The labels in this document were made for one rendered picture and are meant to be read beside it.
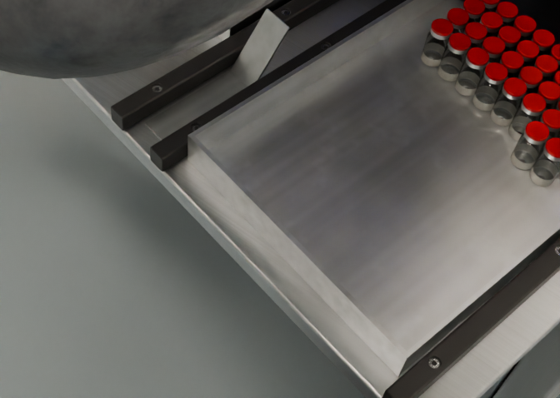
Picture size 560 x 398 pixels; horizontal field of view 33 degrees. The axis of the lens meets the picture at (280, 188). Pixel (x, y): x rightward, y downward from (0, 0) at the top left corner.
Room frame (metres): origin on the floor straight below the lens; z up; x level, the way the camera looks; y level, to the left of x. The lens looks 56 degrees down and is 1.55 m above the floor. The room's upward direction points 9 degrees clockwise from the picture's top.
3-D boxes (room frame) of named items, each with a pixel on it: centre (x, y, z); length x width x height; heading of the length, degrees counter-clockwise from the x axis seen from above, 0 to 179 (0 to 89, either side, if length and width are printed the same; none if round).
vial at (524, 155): (0.53, -0.21, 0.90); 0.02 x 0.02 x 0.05
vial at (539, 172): (0.51, -0.23, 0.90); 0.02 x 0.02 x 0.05
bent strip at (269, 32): (0.55, 0.07, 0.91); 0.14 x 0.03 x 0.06; 139
